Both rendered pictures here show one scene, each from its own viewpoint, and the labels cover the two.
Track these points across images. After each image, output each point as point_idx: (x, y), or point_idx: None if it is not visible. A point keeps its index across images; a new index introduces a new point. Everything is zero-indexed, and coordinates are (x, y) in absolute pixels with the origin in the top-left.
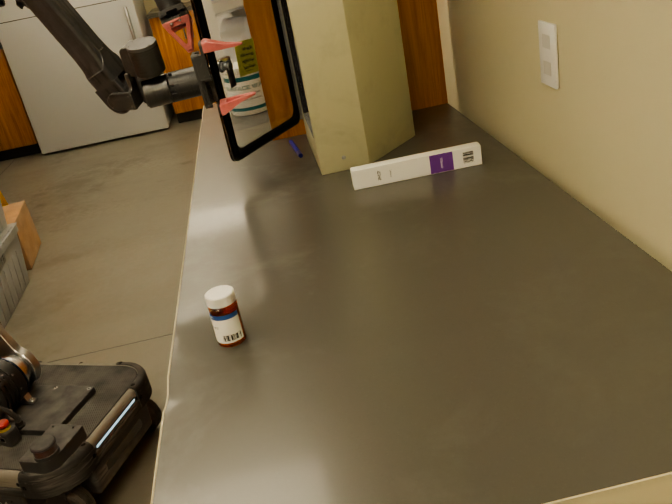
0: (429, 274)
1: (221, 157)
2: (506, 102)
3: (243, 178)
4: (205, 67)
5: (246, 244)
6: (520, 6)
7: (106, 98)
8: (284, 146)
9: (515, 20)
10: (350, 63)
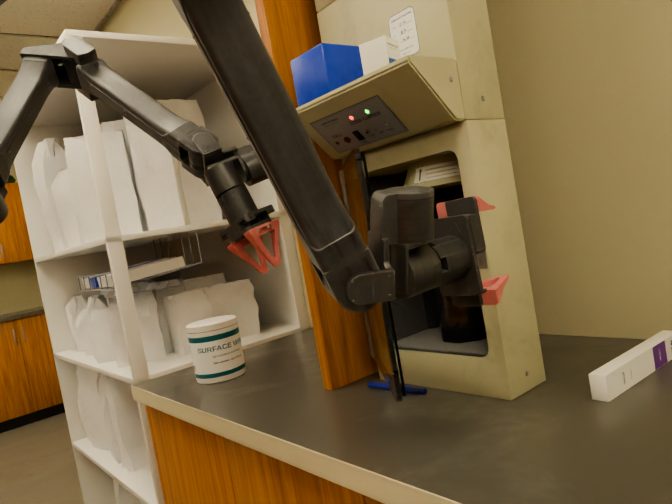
0: None
1: (292, 418)
2: (622, 299)
3: (395, 429)
4: (481, 231)
5: (656, 498)
6: (670, 190)
7: (341, 285)
8: (367, 391)
9: (654, 207)
10: (524, 255)
